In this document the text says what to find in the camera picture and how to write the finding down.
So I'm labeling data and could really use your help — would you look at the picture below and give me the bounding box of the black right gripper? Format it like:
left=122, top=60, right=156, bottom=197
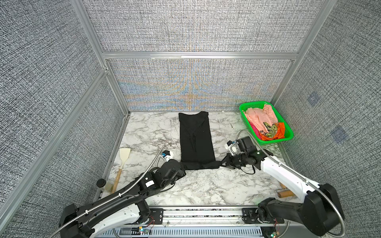
left=217, top=154, right=248, bottom=171

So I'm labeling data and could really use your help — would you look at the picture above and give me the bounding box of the black t-shirt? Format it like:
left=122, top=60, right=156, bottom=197
left=179, top=111, right=221, bottom=171

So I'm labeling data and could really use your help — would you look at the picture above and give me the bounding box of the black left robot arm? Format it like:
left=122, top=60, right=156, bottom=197
left=58, top=159, right=186, bottom=238

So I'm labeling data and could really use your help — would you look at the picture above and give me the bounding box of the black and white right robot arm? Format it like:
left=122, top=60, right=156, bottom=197
left=221, top=136, right=345, bottom=237

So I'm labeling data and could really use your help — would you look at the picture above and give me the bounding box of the magenta cloth in basket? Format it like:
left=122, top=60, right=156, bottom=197
left=250, top=123, right=262, bottom=139

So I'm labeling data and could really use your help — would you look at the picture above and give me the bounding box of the pink t-shirt in basket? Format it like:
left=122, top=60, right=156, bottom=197
left=244, top=105, right=278, bottom=132

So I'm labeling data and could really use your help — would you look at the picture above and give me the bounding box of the orange graphic t-shirt in basket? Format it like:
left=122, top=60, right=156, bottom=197
left=260, top=122, right=285, bottom=141

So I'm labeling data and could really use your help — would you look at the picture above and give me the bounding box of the green plastic basket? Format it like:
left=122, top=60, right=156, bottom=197
left=239, top=101, right=294, bottom=145

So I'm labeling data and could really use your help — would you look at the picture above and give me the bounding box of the wooden roller far right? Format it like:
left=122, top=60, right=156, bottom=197
left=277, top=189, right=295, bottom=198

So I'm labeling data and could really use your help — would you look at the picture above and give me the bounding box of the small jar black lid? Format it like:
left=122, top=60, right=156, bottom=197
left=96, top=178, right=114, bottom=192

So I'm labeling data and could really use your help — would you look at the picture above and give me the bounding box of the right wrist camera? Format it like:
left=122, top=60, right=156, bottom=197
left=225, top=140, right=239, bottom=155

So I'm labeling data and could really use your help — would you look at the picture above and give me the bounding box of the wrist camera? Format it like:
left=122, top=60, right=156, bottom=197
left=225, top=140, right=239, bottom=155
left=162, top=150, right=174, bottom=162

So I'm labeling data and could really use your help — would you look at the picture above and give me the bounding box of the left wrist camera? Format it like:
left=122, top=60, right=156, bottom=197
left=162, top=150, right=174, bottom=162

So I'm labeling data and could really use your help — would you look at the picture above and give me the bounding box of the right metal cable conduit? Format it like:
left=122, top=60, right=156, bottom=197
left=235, top=129, right=346, bottom=238

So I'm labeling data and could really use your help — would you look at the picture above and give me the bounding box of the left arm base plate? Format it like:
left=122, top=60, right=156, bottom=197
left=133, top=208, right=164, bottom=226

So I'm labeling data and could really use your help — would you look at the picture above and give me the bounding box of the white spatula wooden handle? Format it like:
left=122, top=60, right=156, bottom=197
left=111, top=148, right=131, bottom=193

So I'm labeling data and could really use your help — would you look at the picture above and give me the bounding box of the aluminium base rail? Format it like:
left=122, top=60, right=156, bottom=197
left=77, top=206, right=331, bottom=238

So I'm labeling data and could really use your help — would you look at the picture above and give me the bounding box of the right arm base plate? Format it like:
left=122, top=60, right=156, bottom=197
left=242, top=207, right=285, bottom=225

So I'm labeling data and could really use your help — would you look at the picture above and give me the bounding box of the aluminium frame of enclosure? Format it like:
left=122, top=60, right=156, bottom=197
left=1, top=1, right=336, bottom=231

